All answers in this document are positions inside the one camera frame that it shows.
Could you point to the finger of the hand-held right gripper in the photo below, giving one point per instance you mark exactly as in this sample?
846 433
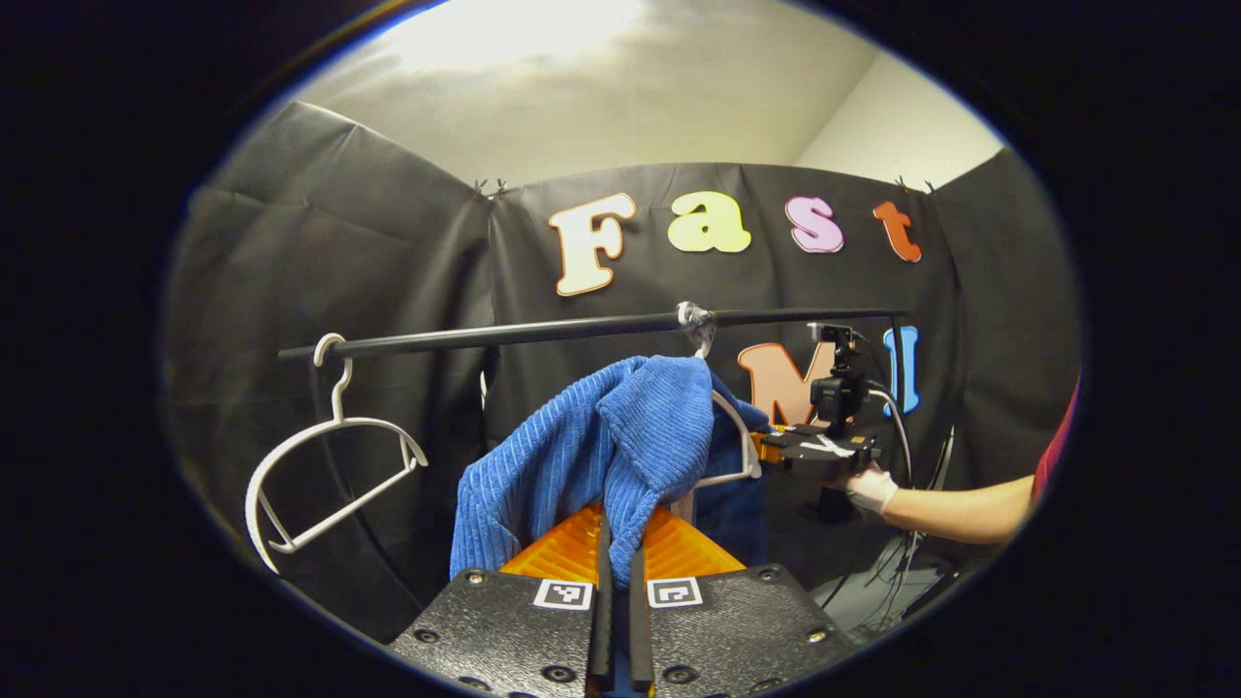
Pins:
768 446

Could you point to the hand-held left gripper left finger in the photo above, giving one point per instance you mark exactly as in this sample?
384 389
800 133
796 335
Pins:
603 620

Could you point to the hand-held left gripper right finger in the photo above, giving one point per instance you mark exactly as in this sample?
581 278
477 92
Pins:
640 630

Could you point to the white hanger with taped hook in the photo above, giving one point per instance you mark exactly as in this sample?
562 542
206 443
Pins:
748 441

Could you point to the white plastic hanger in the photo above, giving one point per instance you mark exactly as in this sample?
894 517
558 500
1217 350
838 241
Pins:
336 397

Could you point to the person's red shirt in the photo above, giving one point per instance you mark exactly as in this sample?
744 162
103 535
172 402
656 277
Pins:
1057 446

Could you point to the black clothes rail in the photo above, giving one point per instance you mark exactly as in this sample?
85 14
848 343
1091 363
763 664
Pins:
543 332

